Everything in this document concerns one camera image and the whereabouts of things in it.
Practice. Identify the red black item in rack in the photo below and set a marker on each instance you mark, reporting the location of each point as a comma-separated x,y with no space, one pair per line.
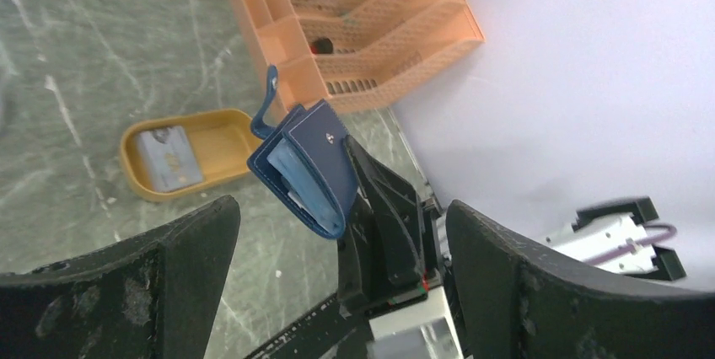
322,46

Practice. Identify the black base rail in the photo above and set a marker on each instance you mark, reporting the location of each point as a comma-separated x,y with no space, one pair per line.
322,332

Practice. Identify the orange mesh file rack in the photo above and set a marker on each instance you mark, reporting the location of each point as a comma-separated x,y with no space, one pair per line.
383,48

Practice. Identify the orange oval tray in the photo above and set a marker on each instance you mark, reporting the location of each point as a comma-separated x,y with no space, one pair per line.
221,140

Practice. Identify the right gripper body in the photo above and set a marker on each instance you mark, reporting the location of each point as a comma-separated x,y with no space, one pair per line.
436,263

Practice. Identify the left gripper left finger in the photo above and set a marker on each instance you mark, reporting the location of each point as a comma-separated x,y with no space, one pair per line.
154,295

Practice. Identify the blue card holder wallet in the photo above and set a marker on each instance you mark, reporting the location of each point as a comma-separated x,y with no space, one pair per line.
302,161

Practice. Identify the white VIP credit card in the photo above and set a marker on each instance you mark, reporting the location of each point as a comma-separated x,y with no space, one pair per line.
169,158

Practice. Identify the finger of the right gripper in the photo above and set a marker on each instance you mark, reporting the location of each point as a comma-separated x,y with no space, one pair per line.
394,205
362,270

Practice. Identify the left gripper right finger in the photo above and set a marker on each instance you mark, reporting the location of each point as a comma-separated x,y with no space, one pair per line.
521,299

